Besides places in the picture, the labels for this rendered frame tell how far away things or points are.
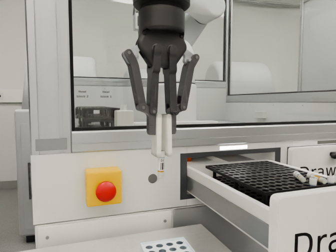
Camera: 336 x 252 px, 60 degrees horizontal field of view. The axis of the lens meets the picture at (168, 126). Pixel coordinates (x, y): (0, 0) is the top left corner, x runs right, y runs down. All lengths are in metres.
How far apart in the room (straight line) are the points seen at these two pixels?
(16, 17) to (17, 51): 0.39
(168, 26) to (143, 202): 0.41
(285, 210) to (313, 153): 0.49
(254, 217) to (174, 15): 0.33
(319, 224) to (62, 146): 0.48
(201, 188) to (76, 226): 0.28
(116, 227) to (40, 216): 0.16
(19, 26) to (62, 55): 3.40
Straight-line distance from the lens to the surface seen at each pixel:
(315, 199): 0.46
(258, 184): 0.58
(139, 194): 0.69
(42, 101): 0.64
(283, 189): 0.56
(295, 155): 0.86
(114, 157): 0.65
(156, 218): 0.72
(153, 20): 0.46
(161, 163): 0.49
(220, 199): 0.58
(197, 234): 0.69
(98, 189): 0.59
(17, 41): 4.01
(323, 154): 0.93
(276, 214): 0.42
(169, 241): 0.58
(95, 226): 0.69
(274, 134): 0.83
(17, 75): 3.96
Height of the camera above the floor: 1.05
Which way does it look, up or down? 5 degrees down
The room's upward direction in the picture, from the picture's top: straight up
